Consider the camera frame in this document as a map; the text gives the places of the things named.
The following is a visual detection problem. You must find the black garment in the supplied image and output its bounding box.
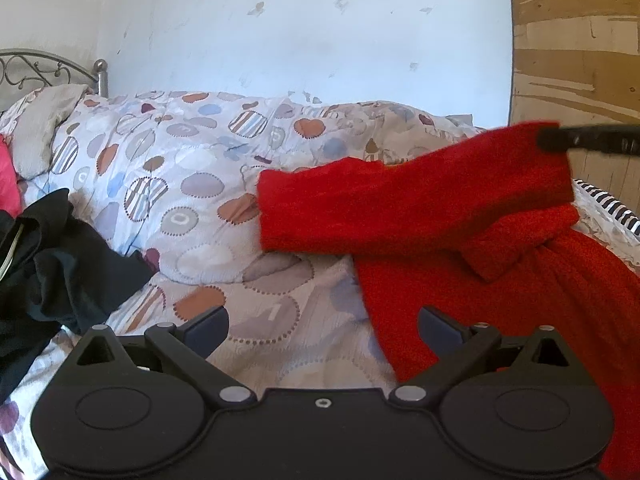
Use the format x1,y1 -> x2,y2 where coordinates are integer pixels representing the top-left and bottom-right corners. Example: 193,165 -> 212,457
0,187 -> 154,404

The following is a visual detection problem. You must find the red knitted sweater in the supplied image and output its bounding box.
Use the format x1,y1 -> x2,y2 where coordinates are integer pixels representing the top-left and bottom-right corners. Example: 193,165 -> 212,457
256,121 -> 640,480

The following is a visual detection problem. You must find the metal bed headboard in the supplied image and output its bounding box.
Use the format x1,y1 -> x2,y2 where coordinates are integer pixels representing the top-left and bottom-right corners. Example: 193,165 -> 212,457
0,48 -> 111,99

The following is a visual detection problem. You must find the circle patterned duvet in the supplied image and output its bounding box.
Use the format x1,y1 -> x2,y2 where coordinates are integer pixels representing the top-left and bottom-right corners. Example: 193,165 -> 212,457
0,90 -> 640,480

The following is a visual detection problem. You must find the grey pillow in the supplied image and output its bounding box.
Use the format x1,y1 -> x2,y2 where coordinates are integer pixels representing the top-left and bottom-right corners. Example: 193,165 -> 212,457
10,84 -> 94,180

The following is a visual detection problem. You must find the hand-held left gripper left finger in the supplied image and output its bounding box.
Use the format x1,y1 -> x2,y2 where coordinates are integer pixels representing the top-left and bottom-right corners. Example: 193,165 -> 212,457
65,305 -> 258,410

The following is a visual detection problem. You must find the black white striped cloth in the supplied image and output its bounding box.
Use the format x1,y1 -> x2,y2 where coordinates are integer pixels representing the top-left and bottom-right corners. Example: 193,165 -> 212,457
572,178 -> 640,236

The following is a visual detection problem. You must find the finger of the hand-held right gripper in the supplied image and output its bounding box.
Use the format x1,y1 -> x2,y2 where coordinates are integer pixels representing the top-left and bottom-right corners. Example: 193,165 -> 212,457
536,124 -> 640,157

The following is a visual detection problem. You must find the pink cloth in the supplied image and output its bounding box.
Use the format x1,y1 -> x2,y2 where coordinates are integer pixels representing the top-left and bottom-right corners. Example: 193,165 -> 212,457
0,135 -> 24,219

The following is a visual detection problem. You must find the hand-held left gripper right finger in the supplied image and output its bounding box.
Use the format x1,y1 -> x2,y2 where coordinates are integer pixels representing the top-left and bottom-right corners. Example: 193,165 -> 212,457
387,305 -> 583,410

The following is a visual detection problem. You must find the wooden wardrobe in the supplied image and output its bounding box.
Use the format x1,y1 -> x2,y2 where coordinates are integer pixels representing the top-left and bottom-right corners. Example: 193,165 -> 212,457
507,0 -> 640,211

